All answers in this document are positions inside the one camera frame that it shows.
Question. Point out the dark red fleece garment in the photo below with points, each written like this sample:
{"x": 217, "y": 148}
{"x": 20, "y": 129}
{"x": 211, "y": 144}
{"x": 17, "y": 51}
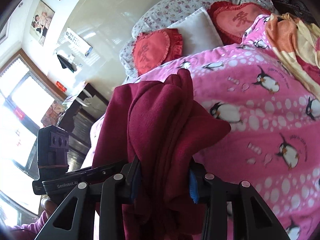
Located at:
{"x": 161, "y": 124}

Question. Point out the pink sleeve left forearm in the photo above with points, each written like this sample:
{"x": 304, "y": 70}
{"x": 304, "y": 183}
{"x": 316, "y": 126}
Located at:
{"x": 28, "y": 231}

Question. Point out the pink penguin blanket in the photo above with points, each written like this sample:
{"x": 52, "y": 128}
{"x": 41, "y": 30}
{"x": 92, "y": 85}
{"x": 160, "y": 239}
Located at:
{"x": 274, "y": 138}

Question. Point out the white square pillow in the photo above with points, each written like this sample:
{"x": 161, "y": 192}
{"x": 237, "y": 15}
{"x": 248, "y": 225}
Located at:
{"x": 198, "y": 32}

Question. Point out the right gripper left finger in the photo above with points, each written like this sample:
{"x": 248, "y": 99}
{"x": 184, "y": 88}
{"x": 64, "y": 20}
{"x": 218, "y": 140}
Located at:
{"x": 80, "y": 194}

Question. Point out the framed wedding photo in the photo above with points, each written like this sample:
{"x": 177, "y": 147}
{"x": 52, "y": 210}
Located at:
{"x": 40, "y": 22}

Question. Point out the orange floral blanket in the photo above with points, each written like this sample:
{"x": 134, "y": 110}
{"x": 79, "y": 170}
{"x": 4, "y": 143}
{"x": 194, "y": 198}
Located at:
{"x": 296, "y": 44}

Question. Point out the window with wooden frame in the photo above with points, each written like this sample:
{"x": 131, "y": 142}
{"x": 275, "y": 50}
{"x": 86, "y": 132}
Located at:
{"x": 26, "y": 95}

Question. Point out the right red heart pillow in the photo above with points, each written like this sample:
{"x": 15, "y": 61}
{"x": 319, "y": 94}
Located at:
{"x": 231, "y": 21}

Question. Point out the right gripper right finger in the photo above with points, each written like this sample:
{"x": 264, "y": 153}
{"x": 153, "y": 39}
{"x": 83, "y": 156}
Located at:
{"x": 251, "y": 216}

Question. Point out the wall calendar poster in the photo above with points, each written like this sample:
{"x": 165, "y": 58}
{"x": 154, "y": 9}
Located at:
{"x": 79, "y": 43}

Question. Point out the person's left hand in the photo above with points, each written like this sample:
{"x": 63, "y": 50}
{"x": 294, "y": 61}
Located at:
{"x": 48, "y": 205}

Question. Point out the red heart pillow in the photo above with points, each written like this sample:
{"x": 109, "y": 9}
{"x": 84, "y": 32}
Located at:
{"x": 231, "y": 21}
{"x": 156, "y": 48}

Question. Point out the floral bed sheet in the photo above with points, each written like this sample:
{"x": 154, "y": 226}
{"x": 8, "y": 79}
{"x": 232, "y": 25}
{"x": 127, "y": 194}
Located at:
{"x": 165, "y": 13}

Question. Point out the left red heart pillow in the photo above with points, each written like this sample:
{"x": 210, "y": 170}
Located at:
{"x": 156, "y": 48}

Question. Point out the dark wooden desk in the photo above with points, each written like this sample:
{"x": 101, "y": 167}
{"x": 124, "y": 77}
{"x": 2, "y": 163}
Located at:
{"x": 76, "y": 115}

